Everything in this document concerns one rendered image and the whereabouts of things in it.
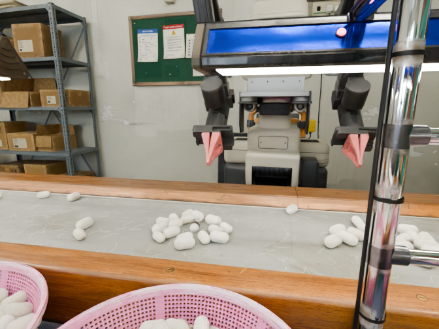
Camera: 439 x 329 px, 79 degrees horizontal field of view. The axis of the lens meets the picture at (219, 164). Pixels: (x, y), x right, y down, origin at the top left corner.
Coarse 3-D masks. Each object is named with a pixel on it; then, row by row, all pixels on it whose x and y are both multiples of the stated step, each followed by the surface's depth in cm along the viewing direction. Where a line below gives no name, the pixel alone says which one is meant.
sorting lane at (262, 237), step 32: (32, 192) 78; (0, 224) 57; (32, 224) 57; (64, 224) 57; (96, 224) 57; (128, 224) 57; (256, 224) 57; (288, 224) 57; (320, 224) 57; (352, 224) 57; (416, 224) 57; (160, 256) 45; (192, 256) 45; (224, 256) 45; (256, 256) 45; (288, 256) 45; (320, 256) 45; (352, 256) 45
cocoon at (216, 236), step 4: (212, 232) 49; (216, 232) 49; (220, 232) 49; (224, 232) 49; (212, 236) 49; (216, 236) 49; (220, 236) 48; (224, 236) 48; (228, 236) 49; (212, 240) 49; (216, 240) 49; (220, 240) 48; (224, 240) 48
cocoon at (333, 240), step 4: (328, 236) 47; (332, 236) 47; (336, 236) 47; (340, 236) 48; (324, 240) 48; (328, 240) 47; (332, 240) 46; (336, 240) 47; (340, 240) 47; (328, 244) 47; (332, 244) 46; (336, 244) 47
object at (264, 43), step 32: (224, 32) 39; (256, 32) 38; (288, 32) 37; (320, 32) 36; (352, 32) 36; (384, 32) 35; (192, 64) 38; (224, 64) 37; (256, 64) 37; (288, 64) 36; (320, 64) 35; (352, 64) 35; (384, 64) 34
